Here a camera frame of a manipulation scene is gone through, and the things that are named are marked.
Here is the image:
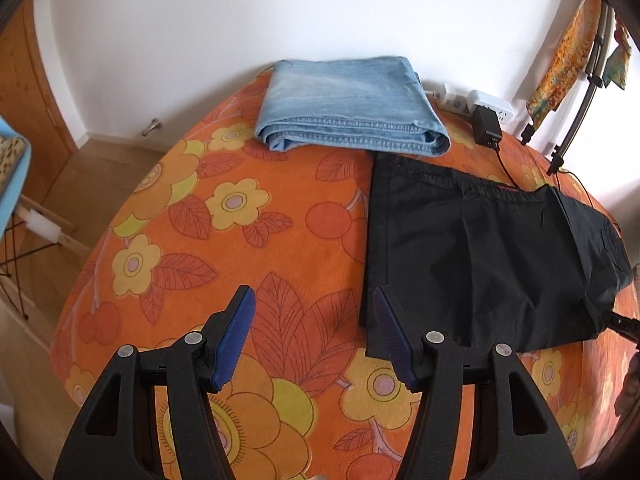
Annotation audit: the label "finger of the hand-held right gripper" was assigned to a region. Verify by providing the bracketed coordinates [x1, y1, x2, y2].
[602, 310, 640, 346]

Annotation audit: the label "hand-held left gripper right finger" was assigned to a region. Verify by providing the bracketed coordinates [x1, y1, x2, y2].
[372, 286, 581, 480]

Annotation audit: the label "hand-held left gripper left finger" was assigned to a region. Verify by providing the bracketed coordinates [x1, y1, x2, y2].
[52, 285, 257, 480]

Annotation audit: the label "black pants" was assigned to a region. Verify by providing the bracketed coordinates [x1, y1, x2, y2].
[359, 152, 635, 358]

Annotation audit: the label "orange floral blanket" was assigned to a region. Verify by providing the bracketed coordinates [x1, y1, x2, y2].
[50, 67, 640, 480]

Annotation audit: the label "black power adapter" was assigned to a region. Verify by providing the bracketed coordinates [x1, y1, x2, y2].
[471, 106, 503, 150]

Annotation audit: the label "metal tube stand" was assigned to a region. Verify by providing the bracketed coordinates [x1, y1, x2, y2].
[520, 0, 620, 177]

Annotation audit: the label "folded light blue jeans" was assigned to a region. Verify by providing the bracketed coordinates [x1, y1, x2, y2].
[255, 59, 451, 157]

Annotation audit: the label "white extension socket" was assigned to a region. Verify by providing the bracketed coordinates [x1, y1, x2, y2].
[442, 84, 471, 113]

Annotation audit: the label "white power strip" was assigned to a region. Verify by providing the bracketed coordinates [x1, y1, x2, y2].
[467, 89, 516, 123]

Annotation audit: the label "blue chair with wooden legs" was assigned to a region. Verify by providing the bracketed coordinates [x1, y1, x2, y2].
[0, 115, 93, 322]

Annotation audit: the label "green patterned hanging cloth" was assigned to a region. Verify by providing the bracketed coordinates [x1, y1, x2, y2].
[602, 15, 632, 92]

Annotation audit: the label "orange patterned hanging cloth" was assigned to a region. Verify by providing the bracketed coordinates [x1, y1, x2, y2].
[525, 0, 601, 131]

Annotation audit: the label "yellow patterned cushion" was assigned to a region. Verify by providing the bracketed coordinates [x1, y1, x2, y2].
[0, 137, 26, 188]

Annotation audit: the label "wooden door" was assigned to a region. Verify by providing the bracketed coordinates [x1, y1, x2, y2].
[0, 0, 78, 221]

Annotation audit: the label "black adapter cable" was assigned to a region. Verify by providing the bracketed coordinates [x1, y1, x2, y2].
[492, 142, 531, 193]

